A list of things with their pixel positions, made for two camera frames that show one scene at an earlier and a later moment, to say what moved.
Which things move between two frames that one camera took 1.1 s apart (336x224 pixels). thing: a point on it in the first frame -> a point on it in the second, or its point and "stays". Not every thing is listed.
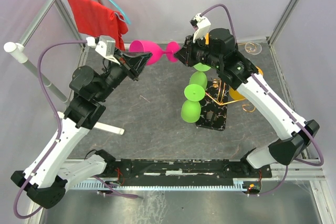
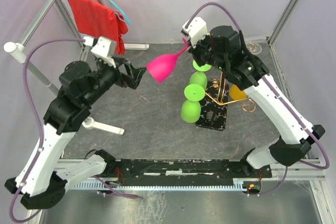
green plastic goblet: (191, 108) stays
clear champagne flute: (253, 48) stays
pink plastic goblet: (146, 46) -> (161, 67)
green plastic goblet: (199, 77) stays
